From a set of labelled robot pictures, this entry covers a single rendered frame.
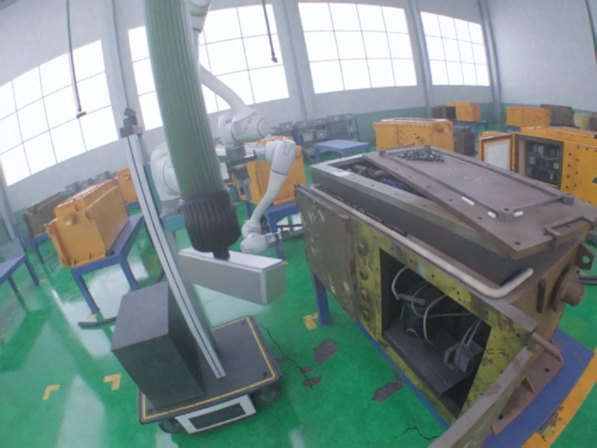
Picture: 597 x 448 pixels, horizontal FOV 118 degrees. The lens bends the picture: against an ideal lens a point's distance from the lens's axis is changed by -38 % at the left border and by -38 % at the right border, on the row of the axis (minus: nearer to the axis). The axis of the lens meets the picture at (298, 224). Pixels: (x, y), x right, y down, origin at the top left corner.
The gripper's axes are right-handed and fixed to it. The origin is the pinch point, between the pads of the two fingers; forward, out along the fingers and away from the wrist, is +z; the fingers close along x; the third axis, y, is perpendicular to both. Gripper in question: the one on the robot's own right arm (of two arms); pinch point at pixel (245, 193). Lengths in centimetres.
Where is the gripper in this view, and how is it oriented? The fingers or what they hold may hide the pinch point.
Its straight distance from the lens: 136.6
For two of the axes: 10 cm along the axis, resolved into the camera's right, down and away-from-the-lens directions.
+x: 3.9, 2.9, -8.8
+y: -9.1, 3.0, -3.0
